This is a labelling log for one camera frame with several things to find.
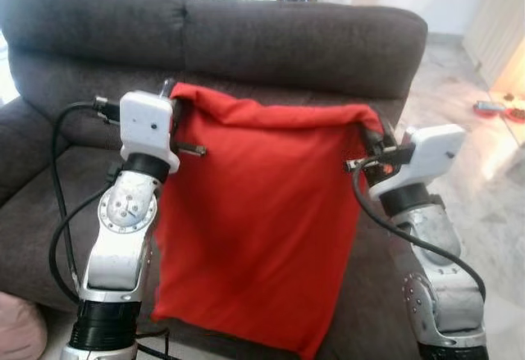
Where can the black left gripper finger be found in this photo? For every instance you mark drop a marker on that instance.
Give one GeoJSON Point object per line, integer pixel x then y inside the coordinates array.
{"type": "Point", "coordinates": [170, 89]}

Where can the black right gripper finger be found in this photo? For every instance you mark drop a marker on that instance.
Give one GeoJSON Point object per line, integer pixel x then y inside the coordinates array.
{"type": "Point", "coordinates": [379, 134]}

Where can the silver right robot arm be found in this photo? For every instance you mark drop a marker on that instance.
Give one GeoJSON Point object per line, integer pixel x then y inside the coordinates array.
{"type": "Point", "coordinates": [439, 282]}

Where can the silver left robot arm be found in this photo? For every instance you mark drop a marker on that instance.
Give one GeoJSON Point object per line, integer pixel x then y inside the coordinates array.
{"type": "Point", "coordinates": [123, 245]}

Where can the two-seat grey brown sofa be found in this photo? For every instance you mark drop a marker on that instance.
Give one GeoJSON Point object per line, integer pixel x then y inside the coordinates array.
{"type": "Point", "coordinates": [246, 40]}

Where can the red bowl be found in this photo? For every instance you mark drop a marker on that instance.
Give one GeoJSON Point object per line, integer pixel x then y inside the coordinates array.
{"type": "Point", "coordinates": [488, 110]}
{"type": "Point", "coordinates": [516, 115]}

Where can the white louvred cabinet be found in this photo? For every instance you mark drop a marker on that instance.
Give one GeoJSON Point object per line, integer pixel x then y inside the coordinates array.
{"type": "Point", "coordinates": [496, 20]}

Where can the pink round cushion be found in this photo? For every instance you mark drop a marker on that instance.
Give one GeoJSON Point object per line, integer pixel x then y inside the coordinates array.
{"type": "Point", "coordinates": [16, 327]}

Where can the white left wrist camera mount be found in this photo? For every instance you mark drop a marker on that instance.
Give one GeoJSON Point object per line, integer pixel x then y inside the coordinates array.
{"type": "Point", "coordinates": [148, 126]}

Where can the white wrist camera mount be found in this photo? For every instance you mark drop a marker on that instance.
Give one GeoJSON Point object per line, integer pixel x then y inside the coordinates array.
{"type": "Point", "coordinates": [431, 155]}
{"type": "Point", "coordinates": [148, 126]}

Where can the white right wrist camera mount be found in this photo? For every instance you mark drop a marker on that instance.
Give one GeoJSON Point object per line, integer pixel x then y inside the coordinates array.
{"type": "Point", "coordinates": [431, 155]}

